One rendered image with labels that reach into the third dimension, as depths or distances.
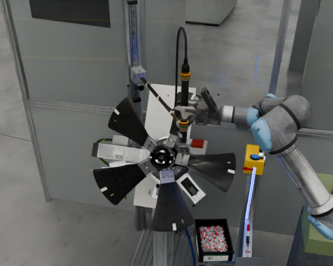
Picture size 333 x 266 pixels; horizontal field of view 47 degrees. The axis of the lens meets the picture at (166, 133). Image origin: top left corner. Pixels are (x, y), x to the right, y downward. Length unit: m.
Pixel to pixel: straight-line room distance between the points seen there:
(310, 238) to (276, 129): 0.57
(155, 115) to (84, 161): 1.06
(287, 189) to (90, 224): 1.56
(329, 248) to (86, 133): 1.83
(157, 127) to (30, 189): 1.84
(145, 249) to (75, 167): 0.85
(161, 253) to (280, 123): 1.42
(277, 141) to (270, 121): 0.07
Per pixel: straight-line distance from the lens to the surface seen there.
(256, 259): 1.42
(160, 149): 1.85
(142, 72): 2.24
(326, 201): 1.54
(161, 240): 2.45
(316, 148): 2.68
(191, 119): 1.86
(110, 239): 3.12
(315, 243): 1.78
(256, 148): 2.22
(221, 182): 1.84
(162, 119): 2.15
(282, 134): 1.40
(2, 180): 3.89
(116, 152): 2.07
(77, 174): 3.17
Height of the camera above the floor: 2.32
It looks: 33 degrees down
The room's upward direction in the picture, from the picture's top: straight up
